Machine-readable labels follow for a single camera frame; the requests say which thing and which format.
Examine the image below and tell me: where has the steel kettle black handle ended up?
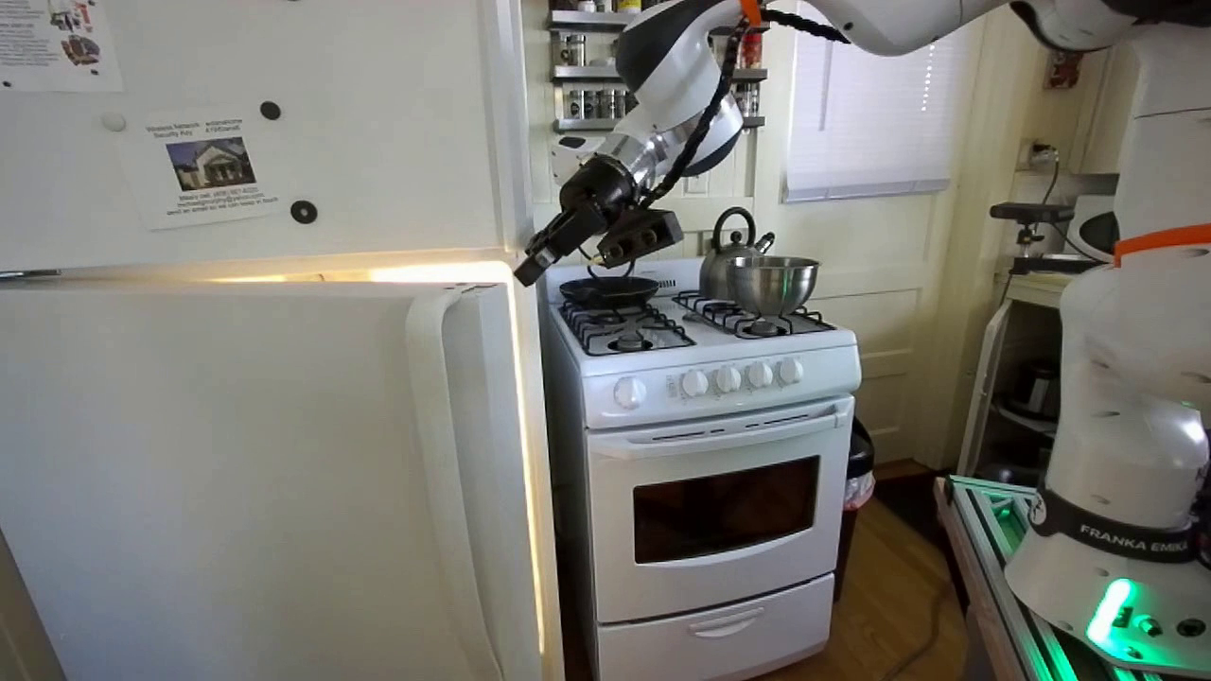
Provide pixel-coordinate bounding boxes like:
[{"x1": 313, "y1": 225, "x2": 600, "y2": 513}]
[{"x1": 700, "y1": 207, "x2": 776, "y2": 300}]

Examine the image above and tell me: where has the house photo flyer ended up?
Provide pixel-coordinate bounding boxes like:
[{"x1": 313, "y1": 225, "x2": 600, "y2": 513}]
[{"x1": 140, "y1": 115, "x2": 280, "y2": 230}]

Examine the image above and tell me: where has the black camera on stand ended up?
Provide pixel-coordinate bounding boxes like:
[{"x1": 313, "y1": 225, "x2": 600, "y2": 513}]
[{"x1": 989, "y1": 168, "x2": 1094, "y2": 273}]

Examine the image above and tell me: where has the white gas stove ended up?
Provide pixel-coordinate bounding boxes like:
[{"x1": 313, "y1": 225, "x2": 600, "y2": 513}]
[{"x1": 541, "y1": 263, "x2": 860, "y2": 681}]

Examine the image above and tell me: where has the black frying pan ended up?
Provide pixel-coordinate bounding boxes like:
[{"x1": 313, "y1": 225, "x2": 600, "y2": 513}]
[{"x1": 561, "y1": 278, "x2": 657, "y2": 310}]

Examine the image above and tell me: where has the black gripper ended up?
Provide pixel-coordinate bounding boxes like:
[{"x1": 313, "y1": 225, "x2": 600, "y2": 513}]
[{"x1": 516, "y1": 157, "x2": 682, "y2": 284}]

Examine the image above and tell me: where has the black round magnet upper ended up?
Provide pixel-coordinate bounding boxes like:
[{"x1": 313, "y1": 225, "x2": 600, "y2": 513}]
[{"x1": 259, "y1": 104, "x2": 283, "y2": 123}]

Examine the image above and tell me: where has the steel mixing bowl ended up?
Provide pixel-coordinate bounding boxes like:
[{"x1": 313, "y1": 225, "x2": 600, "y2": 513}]
[{"x1": 730, "y1": 259, "x2": 819, "y2": 315}]

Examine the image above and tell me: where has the white window blind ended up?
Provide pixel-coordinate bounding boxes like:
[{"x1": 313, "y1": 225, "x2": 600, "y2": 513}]
[{"x1": 787, "y1": 36, "x2": 970, "y2": 206}]

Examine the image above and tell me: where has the white bottom fridge door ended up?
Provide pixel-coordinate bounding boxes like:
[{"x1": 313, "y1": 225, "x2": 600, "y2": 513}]
[{"x1": 0, "y1": 273, "x2": 564, "y2": 681}]

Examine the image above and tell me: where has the black trash bin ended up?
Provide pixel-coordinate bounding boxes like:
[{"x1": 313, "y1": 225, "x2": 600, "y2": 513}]
[{"x1": 838, "y1": 420, "x2": 877, "y2": 599}]

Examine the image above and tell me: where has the white side shelf unit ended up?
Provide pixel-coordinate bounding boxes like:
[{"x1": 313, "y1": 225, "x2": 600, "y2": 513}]
[{"x1": 957, "y1": 273, "x2": 1072, "y2": 483}]

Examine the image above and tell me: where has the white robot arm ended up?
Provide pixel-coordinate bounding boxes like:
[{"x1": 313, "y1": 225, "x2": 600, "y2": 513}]
[{"x1": 516, "y1": 0, "x2": 1211, "y2": 284}]

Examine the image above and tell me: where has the black round magnet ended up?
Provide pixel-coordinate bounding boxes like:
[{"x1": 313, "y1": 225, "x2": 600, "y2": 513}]
[
  {"x1": 259, "y1": 104, "x2": 283, "y2": 123},
  {"x1": 289, "y1": 202, "x2": 319, "y2": 228}
]

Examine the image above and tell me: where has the wall spice rack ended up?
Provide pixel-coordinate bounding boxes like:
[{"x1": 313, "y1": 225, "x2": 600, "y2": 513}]
[{"x1": 544, "y1": 0, "x2": 769, "y2": 134}]

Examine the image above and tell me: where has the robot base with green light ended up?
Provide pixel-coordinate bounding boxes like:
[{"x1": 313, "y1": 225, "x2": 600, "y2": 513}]
[{"x1": 1002, "y1": 77, "x2": 1211, "y2": 681}]

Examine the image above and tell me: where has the paper note top left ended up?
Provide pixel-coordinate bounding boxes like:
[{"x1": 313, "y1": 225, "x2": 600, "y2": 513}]
[{"x1": 0, "y1": 0, "x2": 122, "y2": 91}]

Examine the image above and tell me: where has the black round magnet lower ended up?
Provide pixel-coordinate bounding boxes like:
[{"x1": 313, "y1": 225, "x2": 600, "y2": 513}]
[{"x1": 289, "y1": 202, "x2": 319, "y2": 228}]

